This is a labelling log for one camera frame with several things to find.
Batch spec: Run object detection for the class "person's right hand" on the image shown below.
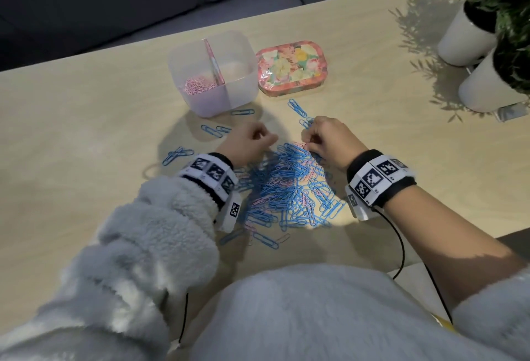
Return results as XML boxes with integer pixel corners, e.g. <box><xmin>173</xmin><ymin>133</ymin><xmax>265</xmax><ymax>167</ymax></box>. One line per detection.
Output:
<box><xmin>301</xmin><ymin>116</ymin><xmax>369</xmax><ymax>173</ymax></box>

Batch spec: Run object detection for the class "person's left hand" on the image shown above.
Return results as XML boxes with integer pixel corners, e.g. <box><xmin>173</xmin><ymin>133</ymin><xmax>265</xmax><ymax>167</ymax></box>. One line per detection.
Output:
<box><xmin>215</xmin><ymin>121</ymin><xmax>279</xmax><ymax>169</ymax></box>

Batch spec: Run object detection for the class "pile of mixed paper clips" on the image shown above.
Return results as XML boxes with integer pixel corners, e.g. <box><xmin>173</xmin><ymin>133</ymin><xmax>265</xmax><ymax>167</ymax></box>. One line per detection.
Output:
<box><xmin>217</xmin><ymin>141</ymin><xmax>348</xmax><ymax>251</ymax></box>

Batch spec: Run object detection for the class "clear plastic divided box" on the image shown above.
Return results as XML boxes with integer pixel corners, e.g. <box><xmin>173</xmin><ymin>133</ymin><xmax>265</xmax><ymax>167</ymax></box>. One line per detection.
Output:
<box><xmin>167</xmin><ymin>30</ymin><xmax>259</xmax><ymax>119</ymax></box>

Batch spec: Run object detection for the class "heap of pink paper clips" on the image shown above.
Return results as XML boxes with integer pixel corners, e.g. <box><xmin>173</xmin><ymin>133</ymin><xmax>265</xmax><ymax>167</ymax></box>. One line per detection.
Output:
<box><xmin>183</xmin><ymin>76</ymin><xmax>218</xmax><ymax>97</ymax></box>

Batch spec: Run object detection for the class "person's right forearm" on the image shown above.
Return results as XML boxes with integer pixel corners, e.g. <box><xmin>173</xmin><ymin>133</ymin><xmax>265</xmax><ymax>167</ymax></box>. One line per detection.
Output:
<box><xmin>383</xmin><ymin>187</ymin><xmax>530</xmax><ymax>312</ymax></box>

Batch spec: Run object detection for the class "person's left forearm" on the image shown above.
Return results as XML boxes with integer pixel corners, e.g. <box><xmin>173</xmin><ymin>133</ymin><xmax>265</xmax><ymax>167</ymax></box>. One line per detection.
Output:
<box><xmin>0</xmin><ymin>174</ymin><xmax>220</xmax><ymax>361</ymax></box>

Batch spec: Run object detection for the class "floral tin lid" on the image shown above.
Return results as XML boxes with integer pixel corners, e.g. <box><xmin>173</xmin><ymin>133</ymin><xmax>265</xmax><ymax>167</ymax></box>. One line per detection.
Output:
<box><xmin>255</xmin><ymin>40</ymin><xmax>328</xmax><ymax>98</ymax></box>

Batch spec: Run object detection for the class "left marker wristband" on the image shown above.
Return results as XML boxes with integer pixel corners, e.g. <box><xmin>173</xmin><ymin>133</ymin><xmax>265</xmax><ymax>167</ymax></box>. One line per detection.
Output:
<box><xmin>176</xmin><ymin>151</ymin><xmax>241</xmax><ymax>210</ymax></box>

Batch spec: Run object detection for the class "marker wristband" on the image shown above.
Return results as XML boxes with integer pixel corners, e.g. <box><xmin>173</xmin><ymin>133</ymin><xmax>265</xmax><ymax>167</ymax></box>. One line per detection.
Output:
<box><xmin>176</xmin><ymin>151</ymin><xmax>241</xmax><ymax>210</ymax></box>
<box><xmin>346</xmin><ymin>149</ymin><xmax>418</xmax><ymax>209</ymax></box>

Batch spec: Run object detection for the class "right marker wristband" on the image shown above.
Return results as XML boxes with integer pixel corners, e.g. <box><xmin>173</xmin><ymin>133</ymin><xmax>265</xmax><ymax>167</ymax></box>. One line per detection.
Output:
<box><xmin>346</xmin><ymin>149</ymin><xmax>418</xmax><ymax>209</ymax></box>

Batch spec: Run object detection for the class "dark grey sofa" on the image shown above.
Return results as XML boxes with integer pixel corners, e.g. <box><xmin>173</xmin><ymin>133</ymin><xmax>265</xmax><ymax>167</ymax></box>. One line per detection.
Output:
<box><xmin>0</xmin><ymin>0</ymin><xmax>460</xmax><ymax>72</ymax></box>

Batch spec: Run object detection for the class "white plant pot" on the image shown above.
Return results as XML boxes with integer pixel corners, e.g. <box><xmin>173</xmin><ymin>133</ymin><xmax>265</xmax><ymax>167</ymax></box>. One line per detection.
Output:
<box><xmin>437</xmin><ymin>0</ymin><xmax>497</xmax><ymax>68</ymax></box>
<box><xmin>457</xmin><ymin>46</ymin><xmax>530</xmax><ymax>114</ymax></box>

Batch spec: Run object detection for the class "small silver object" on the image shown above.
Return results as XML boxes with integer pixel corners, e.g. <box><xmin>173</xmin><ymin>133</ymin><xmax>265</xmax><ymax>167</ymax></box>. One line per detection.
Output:
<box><xmin>495</xmin><ymin>102</ymin><xmax>530</xmax><ymax>122</ymax></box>

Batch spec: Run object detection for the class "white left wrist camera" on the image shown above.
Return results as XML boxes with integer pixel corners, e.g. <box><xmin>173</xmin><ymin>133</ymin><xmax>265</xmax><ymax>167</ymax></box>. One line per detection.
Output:
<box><xmin>215</xmin><ymin>191</ymin><xmax>244</xmax><ymax>234</ymax></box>

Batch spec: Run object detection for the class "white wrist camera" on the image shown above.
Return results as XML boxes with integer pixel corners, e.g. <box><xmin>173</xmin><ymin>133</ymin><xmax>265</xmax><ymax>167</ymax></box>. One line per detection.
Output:
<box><xmin>215</xmin><ymin>191</ymin><xmax>244</xmax><ymax>234</ymax></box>
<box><xmin>344</xmin><ymin>184</ymin><xmax>380</xmax><ymax>221</ymax></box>

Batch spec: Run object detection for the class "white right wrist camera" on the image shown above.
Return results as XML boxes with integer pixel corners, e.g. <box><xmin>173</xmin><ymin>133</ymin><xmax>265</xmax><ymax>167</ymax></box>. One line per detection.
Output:
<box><xmin>344</xmin><ymin>184</ymin><xmax>380</xmax><ymax>221</ymax></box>

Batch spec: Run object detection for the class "black right camera cable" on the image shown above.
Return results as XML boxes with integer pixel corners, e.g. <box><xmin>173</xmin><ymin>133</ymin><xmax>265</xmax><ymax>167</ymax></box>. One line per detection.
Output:
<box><xmin>372</xmin><ymin>207</ymin><xmax>454</xmax><ymax>324</ymax></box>

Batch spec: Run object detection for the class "black camera cable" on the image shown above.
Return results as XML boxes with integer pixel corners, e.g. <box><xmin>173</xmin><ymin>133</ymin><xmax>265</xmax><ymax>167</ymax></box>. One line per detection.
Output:
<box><xmin>372</xmin><ymin>207</ymin><xmax>454</xmax><ymax>324</ymax></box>
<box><xmin>178</xmin><ymin>292</ymin><xmax>190</xmax><ymax>345</ymax></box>

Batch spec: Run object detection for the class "black left camera cable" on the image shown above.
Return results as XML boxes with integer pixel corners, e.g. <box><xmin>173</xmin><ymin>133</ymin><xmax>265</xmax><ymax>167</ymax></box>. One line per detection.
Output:
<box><xmin>178</xmin><ymin>292</ymin><xmax>190</xmax><ymax>345</ymax></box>

